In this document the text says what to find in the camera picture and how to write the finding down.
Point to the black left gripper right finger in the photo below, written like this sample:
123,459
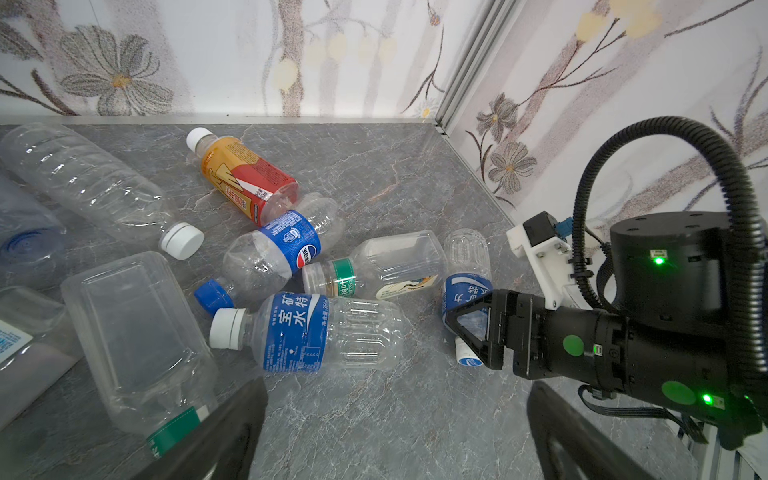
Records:
568,446

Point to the purple tinted Cancer bottle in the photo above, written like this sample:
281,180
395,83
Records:
32,240

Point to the orange red label bottle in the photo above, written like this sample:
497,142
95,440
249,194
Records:
259,189

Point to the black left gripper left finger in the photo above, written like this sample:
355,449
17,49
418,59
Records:
223,446

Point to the aluminium corner frame post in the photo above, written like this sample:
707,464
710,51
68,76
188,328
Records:
490,28

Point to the clear square bottle green band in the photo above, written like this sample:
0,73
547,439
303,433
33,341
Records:
153,370

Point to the clear bottle green label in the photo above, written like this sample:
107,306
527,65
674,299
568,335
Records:
380,268

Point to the Pepsi blue label bottle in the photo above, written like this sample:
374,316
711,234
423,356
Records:
262,262

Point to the Pocari Sweat bottle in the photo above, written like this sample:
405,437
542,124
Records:
468,277

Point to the blue label white cap bottle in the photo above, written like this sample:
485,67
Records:
307,333

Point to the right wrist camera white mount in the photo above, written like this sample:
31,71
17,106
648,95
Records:
544,242

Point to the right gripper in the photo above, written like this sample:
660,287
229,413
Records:
558,342

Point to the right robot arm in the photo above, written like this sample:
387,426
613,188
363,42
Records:
658,349

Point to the untouched water blue label bottle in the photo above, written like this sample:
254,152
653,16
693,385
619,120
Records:
38,346

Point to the clear ribbed bottle white cap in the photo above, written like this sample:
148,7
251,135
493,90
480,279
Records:
91,182

